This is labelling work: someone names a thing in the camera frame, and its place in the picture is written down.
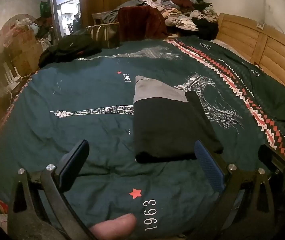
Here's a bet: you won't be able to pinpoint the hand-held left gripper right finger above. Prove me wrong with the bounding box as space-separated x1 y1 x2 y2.
190 140 275 240

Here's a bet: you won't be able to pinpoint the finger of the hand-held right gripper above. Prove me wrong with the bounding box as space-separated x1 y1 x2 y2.
258 144 285 198

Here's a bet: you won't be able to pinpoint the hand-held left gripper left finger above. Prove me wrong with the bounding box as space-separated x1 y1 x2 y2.
7 139 100 240

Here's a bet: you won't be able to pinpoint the black and grey garment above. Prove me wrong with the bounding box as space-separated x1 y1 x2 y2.
132 75 224 164

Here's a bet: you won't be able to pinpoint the pile of mixed clothes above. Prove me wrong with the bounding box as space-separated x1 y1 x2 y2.
115 0 219 40

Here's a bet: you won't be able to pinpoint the person's left hand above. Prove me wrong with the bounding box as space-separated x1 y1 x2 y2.
90 214 137 240

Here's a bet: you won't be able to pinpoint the dark green printed bedspread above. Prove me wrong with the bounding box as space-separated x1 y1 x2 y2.
0 35 285 240

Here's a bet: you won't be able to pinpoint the wooden headboard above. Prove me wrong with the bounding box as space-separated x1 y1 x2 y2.
209 12 285 100

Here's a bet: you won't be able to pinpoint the black shelf rack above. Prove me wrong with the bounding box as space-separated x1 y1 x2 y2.
0 50 24 92

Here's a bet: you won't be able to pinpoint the black jacket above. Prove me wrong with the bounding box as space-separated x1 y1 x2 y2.
39 29 103 68

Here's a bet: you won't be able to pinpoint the cardboard boxes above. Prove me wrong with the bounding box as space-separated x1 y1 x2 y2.
5 30 44 77

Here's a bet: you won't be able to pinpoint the wooden chair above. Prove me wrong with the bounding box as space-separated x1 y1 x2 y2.
92 11 119 25

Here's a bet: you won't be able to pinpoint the round wooden board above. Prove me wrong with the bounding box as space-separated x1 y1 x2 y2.
0 14 43 55

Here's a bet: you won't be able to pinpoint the green bag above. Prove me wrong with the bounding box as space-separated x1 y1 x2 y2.
40 1 49 18

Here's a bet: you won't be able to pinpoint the dark red garment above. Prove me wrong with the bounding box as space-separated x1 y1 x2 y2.
117 5 168 45

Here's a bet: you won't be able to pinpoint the white wall conduit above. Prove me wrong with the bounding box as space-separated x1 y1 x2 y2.
256 0 268 29

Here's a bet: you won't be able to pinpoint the white door frame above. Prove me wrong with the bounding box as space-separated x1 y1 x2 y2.
51 0 81 39

